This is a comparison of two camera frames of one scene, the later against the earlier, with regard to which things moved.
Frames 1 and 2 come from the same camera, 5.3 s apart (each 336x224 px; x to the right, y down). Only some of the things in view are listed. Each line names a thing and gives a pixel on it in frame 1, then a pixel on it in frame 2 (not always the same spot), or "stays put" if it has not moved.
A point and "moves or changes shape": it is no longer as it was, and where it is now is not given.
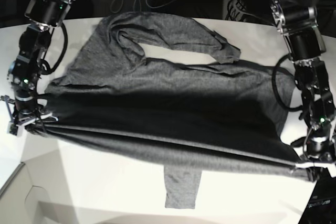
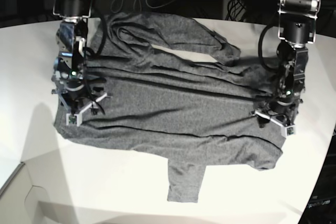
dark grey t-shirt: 164,90 moves or changes shape
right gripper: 318,145 -> 287,113
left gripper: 22,110 -> 76,93
